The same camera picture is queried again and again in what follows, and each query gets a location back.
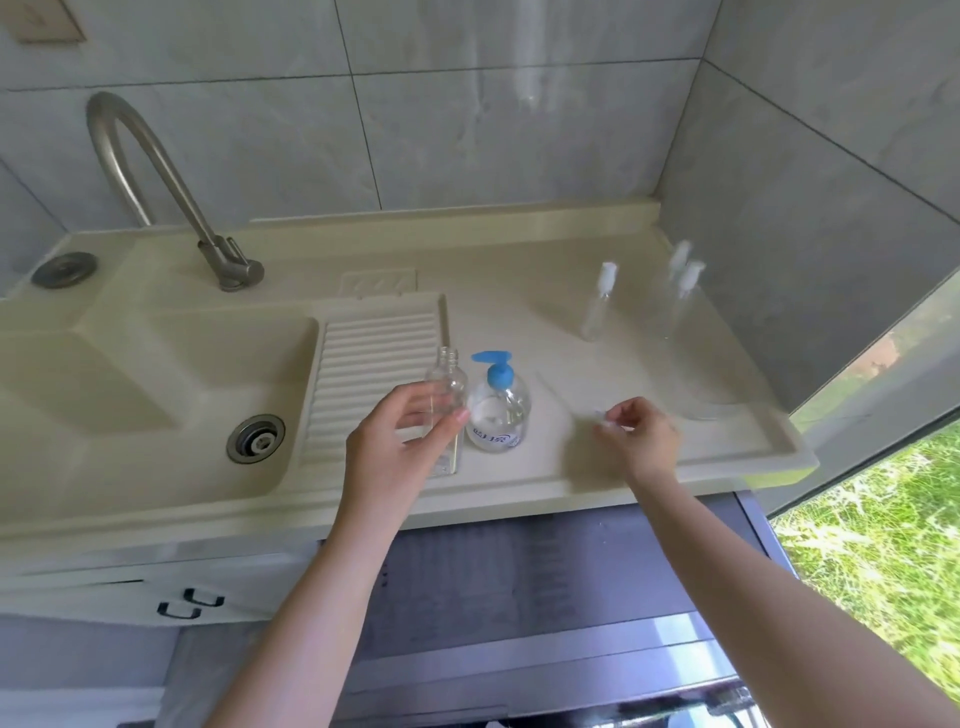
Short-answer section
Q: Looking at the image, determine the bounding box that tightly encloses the person's left hand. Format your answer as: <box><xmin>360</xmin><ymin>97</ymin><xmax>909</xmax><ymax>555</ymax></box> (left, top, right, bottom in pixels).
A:
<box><xmin>341</xmin><ymin>380</ymin><xmax>472</xmax><ymax>526</ymax></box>

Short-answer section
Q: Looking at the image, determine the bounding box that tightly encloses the person's right hand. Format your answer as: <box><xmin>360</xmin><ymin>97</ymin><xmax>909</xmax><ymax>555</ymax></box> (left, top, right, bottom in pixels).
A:
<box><xmin>592</xmin><ymin>395</ymin><xmax>684</xmax><ymax>489</ymax></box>

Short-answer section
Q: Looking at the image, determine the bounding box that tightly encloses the small clear bottle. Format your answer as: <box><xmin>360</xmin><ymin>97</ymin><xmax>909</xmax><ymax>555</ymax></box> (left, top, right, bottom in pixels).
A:
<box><xmin>425</xmin><ymin>346</ymin><xmax>471</xmax><ymax>478</ymax></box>
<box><xmin>578</xmin><ymin>260</ymin><xmax>621</xmax><ymax>344</ymax></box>
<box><xmin>658</xmin><ymin>290</ymin><xmax>700</xmax><ymax>344</ymax></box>
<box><xmin>646</xmin><ymin>268</ymin><xmax>682</xmax><ymax>333</ymax></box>

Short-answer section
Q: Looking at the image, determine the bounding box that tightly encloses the clear hand sanitizer pump bottle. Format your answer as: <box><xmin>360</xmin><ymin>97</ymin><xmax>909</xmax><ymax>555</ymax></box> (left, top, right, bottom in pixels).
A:
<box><xmin>464</xmin><ymin>350</ymin><xmax>532</xmax><ymax>454</ymax></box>

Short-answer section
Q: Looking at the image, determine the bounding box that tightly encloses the person's left forearm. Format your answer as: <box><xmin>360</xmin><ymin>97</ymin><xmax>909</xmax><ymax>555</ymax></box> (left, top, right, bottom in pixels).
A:
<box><xmin>206</xmin><ymin>502</ymin><xmax>410</xmax><ymax>728</ymax></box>

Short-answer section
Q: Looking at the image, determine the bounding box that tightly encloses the person's right forearm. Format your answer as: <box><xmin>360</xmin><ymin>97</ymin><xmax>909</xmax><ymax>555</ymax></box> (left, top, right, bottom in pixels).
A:
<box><xmin>626</xmin><ymin>468</ymin><xmax>960</xmax><ymax>728</ymax></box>

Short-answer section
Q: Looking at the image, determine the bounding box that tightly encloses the steel sink drain strainer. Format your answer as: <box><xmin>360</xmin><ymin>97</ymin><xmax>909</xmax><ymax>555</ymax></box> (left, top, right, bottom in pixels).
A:
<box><xmin>226</xmin><ymin>413</ymin><xmax>287</xmax><ymax>466</ymax></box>

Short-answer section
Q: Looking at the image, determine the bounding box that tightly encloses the grey washing machine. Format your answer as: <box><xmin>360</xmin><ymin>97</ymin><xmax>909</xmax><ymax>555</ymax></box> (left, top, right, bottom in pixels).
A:
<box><xmin>322</xmin><ymin>491</ymin><xmax>796</xmax><ymax>728</ymax></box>

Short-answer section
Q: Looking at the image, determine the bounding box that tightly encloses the glass window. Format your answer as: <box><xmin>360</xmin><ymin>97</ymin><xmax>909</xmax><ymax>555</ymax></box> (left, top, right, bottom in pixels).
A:
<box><xmin>768</xmin><ymin>269</ymin><xmax>960</xmax><ymax>706</ymax></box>

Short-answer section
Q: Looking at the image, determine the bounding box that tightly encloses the cream sink with washboard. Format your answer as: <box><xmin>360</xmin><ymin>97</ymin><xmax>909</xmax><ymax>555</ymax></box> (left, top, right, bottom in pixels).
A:
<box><xmin>0</xmin><ymin>198</ymin><xmax>819</xmax><ymax>579</ymax></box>

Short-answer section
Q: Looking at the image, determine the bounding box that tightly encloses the curved steel faucet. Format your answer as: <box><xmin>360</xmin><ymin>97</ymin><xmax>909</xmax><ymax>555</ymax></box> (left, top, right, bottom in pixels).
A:
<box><xmin>86</xmin><ymin>91</ymin><xmax>265</xmax><ymax>293</ymax></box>

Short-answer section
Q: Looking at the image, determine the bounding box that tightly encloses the white cabinet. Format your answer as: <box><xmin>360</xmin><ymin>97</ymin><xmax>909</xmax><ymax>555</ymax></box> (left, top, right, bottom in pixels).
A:
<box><xmin>0</xmin><ymin>554</ymin><xmax>331</xmax><ymax>628</ymax></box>

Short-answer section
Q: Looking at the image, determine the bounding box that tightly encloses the round steel hole cover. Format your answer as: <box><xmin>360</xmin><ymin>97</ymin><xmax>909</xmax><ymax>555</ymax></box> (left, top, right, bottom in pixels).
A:
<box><xmin>30</xmin><ymin>251</ymin><xmax>99</xmax><ymax>290</ymax></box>

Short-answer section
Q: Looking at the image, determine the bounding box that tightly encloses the beige wall socket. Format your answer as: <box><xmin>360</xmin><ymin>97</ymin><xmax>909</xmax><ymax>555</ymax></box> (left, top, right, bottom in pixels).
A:
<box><xmin>0</xmin><ymin>0</ymin><xmax>88</xmax><ymax>45</ymax></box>

